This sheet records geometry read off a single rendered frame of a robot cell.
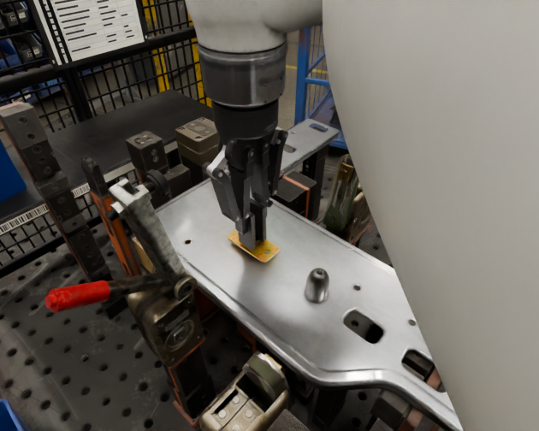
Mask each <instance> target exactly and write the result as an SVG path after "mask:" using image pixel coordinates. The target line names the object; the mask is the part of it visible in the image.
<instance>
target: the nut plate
mask: <svg viewBox="0 0 539 431"><path fill-rule="evenodd" d="M237 233H238V231H237V230H236V229H235V230H234V231H233V232H232V233H230V234H229V235H228V239H229V240H230V241H232V242H233V243H235V244H236V245H237V246H239V247H240V248H242V249H243V250H244V251H246V252H248V253H249V254H251V255H252V256H254V257H255V258H256V259H258V260H259V261H260V262H262V263H266V262H268V261H269V260H270V259H271V258H272V257H273V256H274V255H276V254H277V253H278V252H279V251H280V248H279V247H278V246H276V245H274V244H273V243H271V242H270V241H268V240H265V241H264V242H263V241H261V240H260V238H259V237H258V236H257V235H256V248H255V249H254V250H253V251H252V250H250V249H249V248H247V247H246V246H245V245H243V244H241V243H240V242H239V236H238V235H237ZM265 251H270V254H265V253H264V252H265Z"/></svg>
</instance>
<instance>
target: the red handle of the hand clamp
mask: <svg viewBox="0 0 539 431"><path fill-rule="evenodd" d="M163 286H171V283H170V282H169V279H168V278H167V276H166V275H165V274H163V273H162V272H157V273H152V274H147V275H138V276H134V277H128V278H123V279H119V280H110V281H105V280H100V281H94V282H90V283H85V284H79V285H75V286H65V287H60V288H56V289H51V290H50V292H49V295H48V296H46V297H45V305H46V307H47V308H48V309H49V308H50V309H51V311H52V312H54V313H56V312H59V311H64V310H71V309H74V308H79V307H82V306H86V305H90V304H97V303H101V302H104V301H107V300H108V299H109V298H116V297H120V296H124V295H128V294H132V293H136V292H143V291H147V290H151V289H155V288H159V287H163Z"/></svg>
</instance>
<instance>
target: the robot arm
mask: <svg viewBox="0 0 539 431"><path fill-rule="evenodd" d="M185 3H186V6H187V11H188V13H189V15H190V17H191V19H192V23H193V25H194V28H195V31H196V34H197V40H198V54H199V57H200V63H201V70H202V77H203V83H204V92H205V94H206V95H207V97H208V98H210V99H211V100H212V107H213V114H214V122H215V126H216V130H217V131H218V134H219V137H220V140H219V145H218V147H217V150H218V156H217V157H216V159H215V160H214V161H213V162H212V163H210V162H205V163H204V165H203V170H204V171H205V172H206V173H207V174H208V175H209V176H210V179H211V182H212V185H213V188H214V191H215V194H216V198H217V201H218V203H219V206H220V209H221V212H222V214H223V215H224V216H226V217H227V218H228V219H230V220H231V221H233V222H235V229H236V230H237V231H238V233H239V242H240V243H241V244H243V245H245V246H246V247H247V248H249V249H250V250H252V251H253V250H254V249H255V248H256V235H257V236H258V237H259V238H260V240H261V241H263V242H264V241H265V240H266V217H267V207H271V206H272V204H273V201H272V200H270V196H271V195H272V196H275V195H276V193H277V190H278V184H279V178H280V171H281V160H282V153H283V147H284V145H285V143H286V140H287V136H288V131H286V130H283V129H281V128H279V127H277V125H278V114H279V97H280V96H281V95H282V94H283V92H284V90H285V84H286V53H287V33H288V32H294V31H297V30H299V29H302V28H306V27H314V26H321V25H323V42H324V49H325V56H326V62H327V69H328V75H329V83H330V87H331V91H332V94H333V98H334V101H335V107H336V110H337V114H338V116H339V120H340V124H341V129H342V132H343V135H344V139H345V141H346V145H347V148H348V150H349V153H350V156H351V158H352V162H353V165H354V167H355V169H356V172H357V175H358V179H359V182H360V184H361V186H362V189H363V192H364V195H365V198H366V201H367V204H368V206H369V208H370V213H371V214H372V217H373V219H374V221H375V224H376V227H377V229H378V232H379V234H380V235H381V238H382V242H383V244H384V246H385V248H386V250H387V253H388V256H389V258H390V261H391V263H392V264H393V267H394V271H395V273H396V275H397V277H398V279H399V282H400V285H401V287H402V290H403V292H404V294H405V296H406V300H407V302H408V304H409V306H410V308H411V310H412V314H413V315H414V317H415V320H416V322H417V324H418V327H419V329H420V332H421V334H422V335H423V339H424V341H425V344H426V345H427V347H428V350H429V353H430V355H431V357H432V359H433V362H434V364H435V367H436V369H437V371H438V373H439V376H440V377H441V381H442V383H443V385H444V387H445V389H446V391H447V395H448V397H449V399H450V401H451V403H452V406H453V408H454V411H455V413H456V415H457V418H458V419H459V422H460V425H461V427H462V429H463V431H539V0H185ZM227 162H228V170H229V171H230V173H231V181H230V179H229V177H228V175H229V171H228V170H227V166H226V164H227ZM250 182H251V189H252V197H253V198H254V199H252V198H250ZM268 182H270V183H271V185H270V184H268Z"/></svg>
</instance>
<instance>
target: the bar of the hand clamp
mask: <svg viewBox="0 0 539 431"><path fill-rule="evenodd" d="M145 179H146V181H147V183H148V184H147V185H145V186H143V185H138V186H136V187H135V190H136V192H135V190H134V189H133V186H132V184H131V183H130V181H129V180H128V179H124V180H122V181H120V182H119V183H117V184H114V185H113V186H112V187H110V188H109V189H108V193H109V195H110V196H111V198H112V199H113V201H114V203H112V204H111V205H110V208H111V210H109V211H108V212H107V213H105V216H106V217H107V219H108V220H109V221H110V222H112V221H114V220H115V219H117V218H118V217H119V218H120V219H122V220H123V219H125V220H126V222H127V224H128V226H129V227H130V228H131V230H132V231H133V233H134V235H135V237H136V238H137V240H138V241H139V243H140V244H141V246H142V248H143V249H144V251H145V253H146V255H147V256H148V257H149V258H150V260H151V262H152V264H153V265H154V267H155V269H156V270H157V272H162V273H163V274H165V275H166V276H167V278H168V279H169V282H170V283H171V285H172V287H173V288H174V289H175V285H176V283H177V282H178V281H179V280H180V279H182V278H183V277H185V276H186V275H188V274H187V272H186V270H185V269H184V267H183V265H182V263H181V260H180V259H179V257H178V255H177V253H176V251H175V248H174V247H173V245H172V243H171V241H170V239H169V236H168V235H167V233H166V231H165V230H164V228H163V225H162V223H161V222H160V220H159V218H158V216H157V213H156V211H155V210H154V208H153V206H152V204H151V201H150V200H151V199H152V197H151V194H152V193H153V192H155V193H156V194H157V195H162V196H165V195H166V194H168V193H169V188H170V185H169V183H168V181H167V179H166V178H165V177H164V176H163V174H162V173H160V172H159V171H157V170H154V169H151V170H150V171H148V172H147V173H146V177H145Z"/></svg>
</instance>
